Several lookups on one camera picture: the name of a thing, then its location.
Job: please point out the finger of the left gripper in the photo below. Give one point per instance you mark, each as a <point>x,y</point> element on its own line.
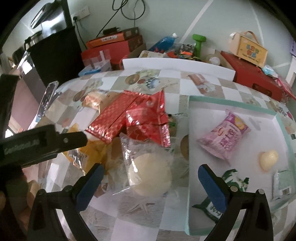
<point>38,145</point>

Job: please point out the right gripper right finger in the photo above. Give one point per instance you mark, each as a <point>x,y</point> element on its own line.
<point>257,222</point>

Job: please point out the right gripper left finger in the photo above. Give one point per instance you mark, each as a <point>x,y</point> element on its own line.
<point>44,223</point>

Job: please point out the green white biscuit packet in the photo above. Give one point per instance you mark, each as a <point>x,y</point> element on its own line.
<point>215,204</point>

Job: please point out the mint green snack packet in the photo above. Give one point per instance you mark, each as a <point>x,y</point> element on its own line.
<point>283,184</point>

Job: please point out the yellow cake packet with barcode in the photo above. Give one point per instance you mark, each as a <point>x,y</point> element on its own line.
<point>96,151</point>

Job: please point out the small round white mochi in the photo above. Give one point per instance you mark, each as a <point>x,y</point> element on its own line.
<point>268,159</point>

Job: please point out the red patterned packet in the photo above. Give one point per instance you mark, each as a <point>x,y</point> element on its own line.
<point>111,121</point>

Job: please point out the beige orange bread packet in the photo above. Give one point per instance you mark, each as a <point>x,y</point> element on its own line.
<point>99,100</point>

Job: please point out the pink swiss roll packet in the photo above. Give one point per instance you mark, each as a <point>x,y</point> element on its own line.
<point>224,138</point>

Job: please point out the red candy-wrap snack bag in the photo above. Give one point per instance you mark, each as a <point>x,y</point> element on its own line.
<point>146,119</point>

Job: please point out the large bagged white bun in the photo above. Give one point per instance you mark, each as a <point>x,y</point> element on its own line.
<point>148,166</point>

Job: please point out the green-striped cookie packet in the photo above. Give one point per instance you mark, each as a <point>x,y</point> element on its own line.
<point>176,124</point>

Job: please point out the person's left hand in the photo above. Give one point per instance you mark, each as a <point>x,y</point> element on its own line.
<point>21,196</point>

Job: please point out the black cabinet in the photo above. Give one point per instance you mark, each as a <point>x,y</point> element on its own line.
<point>57,57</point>

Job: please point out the white teal-rimmed tray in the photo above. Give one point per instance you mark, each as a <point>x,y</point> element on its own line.
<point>267,133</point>

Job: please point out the clear acrylic box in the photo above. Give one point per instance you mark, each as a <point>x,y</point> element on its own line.
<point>100,62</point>

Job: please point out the red box stack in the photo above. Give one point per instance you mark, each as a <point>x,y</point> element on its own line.
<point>118,51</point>

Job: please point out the pink patterned gift box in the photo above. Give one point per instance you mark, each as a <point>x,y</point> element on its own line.
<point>287,90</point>

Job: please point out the orange box on top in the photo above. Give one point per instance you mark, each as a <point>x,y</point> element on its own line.
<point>113,38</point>

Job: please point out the large red gift box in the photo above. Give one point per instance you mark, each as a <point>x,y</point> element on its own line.
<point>253,77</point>

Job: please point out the white shelf desk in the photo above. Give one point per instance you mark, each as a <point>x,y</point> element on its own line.
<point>290,78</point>

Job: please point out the blue tissue pack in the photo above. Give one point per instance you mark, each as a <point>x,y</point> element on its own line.
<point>269,71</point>

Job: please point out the blue water bottle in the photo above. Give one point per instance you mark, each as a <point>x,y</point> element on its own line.
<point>164,44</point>

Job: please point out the toy clutter pile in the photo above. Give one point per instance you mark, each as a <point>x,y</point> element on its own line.
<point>184,51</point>

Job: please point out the wooden handbag gift box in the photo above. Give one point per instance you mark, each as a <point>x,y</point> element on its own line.
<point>246,46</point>

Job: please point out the green dumbbell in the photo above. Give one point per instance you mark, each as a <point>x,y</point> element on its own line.
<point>199,39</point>

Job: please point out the wall power socket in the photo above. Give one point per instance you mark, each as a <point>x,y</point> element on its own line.
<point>83,13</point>

